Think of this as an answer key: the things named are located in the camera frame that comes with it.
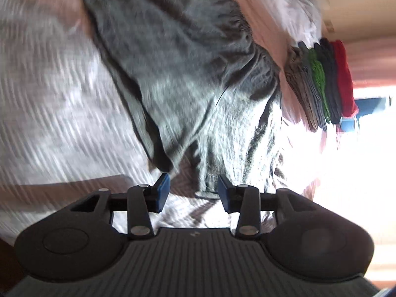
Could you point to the wall outlet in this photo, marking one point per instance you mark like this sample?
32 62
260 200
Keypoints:
330 26

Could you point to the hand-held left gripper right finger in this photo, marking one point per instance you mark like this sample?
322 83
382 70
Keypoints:
223 192

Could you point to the pink curtain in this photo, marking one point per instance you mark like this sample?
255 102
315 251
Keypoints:
371 62

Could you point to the folded dark grey garment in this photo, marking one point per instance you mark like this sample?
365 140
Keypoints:
329 74

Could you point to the grey knit garment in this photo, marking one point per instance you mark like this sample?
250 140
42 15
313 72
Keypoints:
173 68

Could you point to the folded green garment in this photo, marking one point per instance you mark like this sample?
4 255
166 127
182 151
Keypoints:
318 74

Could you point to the pink white bed blanket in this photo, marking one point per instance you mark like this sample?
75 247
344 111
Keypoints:
46 99

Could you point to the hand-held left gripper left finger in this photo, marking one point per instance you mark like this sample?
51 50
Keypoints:
163 192

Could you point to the folded brown garment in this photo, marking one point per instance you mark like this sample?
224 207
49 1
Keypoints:
298 83

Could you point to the fluffy white blanket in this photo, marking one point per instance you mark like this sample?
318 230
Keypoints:
294 6

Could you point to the blue cloth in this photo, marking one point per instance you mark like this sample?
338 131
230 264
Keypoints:
371 105

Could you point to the folded red garment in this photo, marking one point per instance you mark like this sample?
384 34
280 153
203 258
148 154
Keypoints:
343 77

